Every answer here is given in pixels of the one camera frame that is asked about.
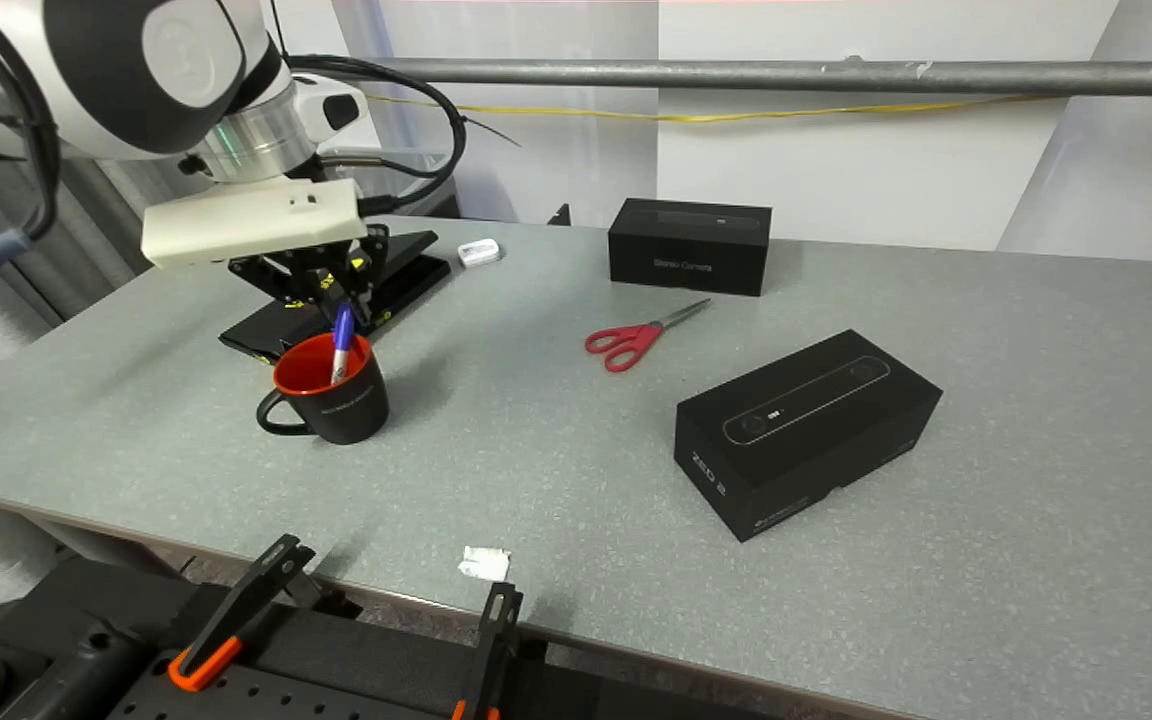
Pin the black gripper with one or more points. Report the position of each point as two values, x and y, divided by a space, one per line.
321 275

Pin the blue pen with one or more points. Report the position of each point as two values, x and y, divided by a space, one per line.
340 346

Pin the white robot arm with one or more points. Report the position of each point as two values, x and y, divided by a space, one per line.
169 80

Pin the black and orange mug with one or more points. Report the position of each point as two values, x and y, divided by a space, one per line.
328 392

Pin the small white object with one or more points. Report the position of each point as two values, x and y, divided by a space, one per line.
477 255

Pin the orange black clamp left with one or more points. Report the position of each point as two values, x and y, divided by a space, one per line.
231 621

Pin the orange black clamp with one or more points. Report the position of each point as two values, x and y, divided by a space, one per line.
489 657
231 621

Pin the white paper scrap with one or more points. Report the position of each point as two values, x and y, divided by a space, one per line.
485 561

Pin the small black box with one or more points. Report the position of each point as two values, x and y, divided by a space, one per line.
688 246

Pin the orange black clamp right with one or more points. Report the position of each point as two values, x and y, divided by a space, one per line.
489 657

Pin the grey horizontal metal pipe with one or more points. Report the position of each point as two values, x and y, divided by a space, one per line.
923 77

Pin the cream wrist camera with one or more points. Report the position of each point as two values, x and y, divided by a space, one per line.
248 221

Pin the red handled scissors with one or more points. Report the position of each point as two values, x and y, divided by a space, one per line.
621 350

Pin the large black camera box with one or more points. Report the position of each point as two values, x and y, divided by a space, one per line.
791 433

